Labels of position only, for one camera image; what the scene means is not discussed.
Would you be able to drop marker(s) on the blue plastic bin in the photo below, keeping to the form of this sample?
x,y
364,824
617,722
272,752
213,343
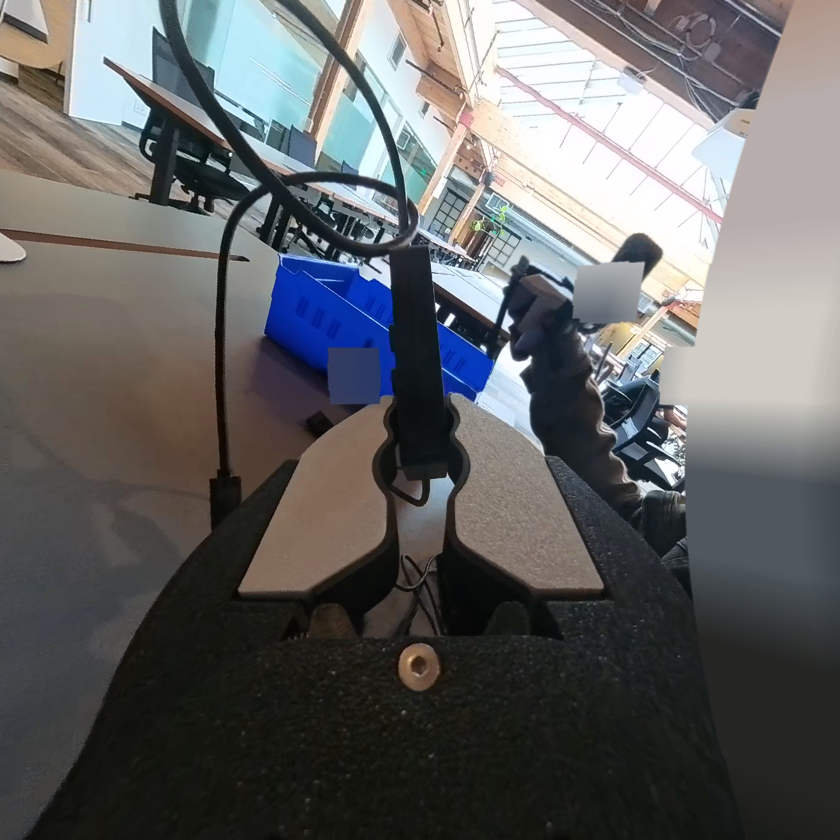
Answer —
x,y
315,315

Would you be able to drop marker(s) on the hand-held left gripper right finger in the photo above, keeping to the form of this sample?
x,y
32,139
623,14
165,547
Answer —
x,y
525,519

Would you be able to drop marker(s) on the wooden office desk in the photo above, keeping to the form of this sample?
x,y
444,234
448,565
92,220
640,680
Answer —
x,y
197,118
473,299

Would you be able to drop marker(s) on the black office chair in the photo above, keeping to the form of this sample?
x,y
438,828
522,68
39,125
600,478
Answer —
x,y
184,118
643,433

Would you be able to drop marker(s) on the person's right forearm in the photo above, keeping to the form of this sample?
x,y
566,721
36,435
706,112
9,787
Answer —
x,y
578,420

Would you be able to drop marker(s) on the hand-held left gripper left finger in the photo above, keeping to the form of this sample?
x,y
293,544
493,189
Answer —
x,y
322,519

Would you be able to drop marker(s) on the wooden support column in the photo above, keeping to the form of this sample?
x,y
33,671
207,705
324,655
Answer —
x,y
335,79

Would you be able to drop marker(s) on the black usb hub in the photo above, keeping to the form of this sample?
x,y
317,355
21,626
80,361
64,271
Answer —
x,y
418,355

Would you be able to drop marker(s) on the white document stand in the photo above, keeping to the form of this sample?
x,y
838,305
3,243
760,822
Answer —
x,y
11,247

